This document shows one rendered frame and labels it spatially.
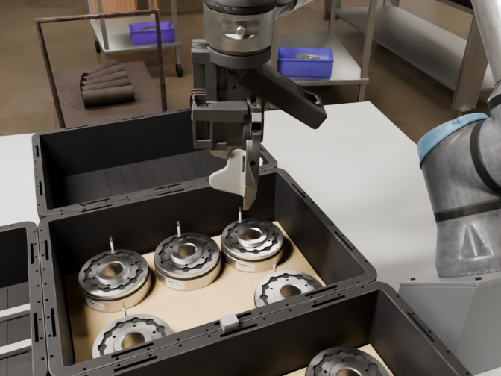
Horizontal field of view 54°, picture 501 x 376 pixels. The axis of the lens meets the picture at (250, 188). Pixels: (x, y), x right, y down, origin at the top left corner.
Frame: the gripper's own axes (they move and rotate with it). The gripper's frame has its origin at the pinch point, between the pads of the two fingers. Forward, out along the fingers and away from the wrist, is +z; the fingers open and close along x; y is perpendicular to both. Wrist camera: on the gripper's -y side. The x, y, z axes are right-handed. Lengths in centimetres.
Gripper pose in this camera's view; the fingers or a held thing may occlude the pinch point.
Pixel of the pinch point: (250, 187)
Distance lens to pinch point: 65.3
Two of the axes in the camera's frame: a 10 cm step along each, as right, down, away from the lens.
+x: 0.5, 6.2, -7.8
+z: -0.4, 7.8, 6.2
